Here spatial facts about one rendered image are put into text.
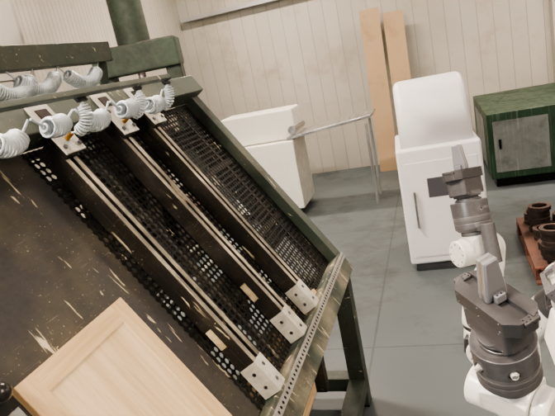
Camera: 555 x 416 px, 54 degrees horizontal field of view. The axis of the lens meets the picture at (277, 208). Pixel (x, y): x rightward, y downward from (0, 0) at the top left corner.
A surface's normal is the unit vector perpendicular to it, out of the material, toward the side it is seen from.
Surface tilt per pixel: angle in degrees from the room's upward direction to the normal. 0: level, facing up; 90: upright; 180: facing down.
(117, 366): 57
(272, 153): 90
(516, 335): 106
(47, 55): 90
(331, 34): 90
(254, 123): 90
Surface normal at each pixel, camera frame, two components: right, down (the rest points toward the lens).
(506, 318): -0.33, -0.82
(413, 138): -0.25, -0.02
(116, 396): 0.69, -0.61
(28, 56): 0.94, -0.11
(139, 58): 0.04, 0.25
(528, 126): -0.25, 0.30
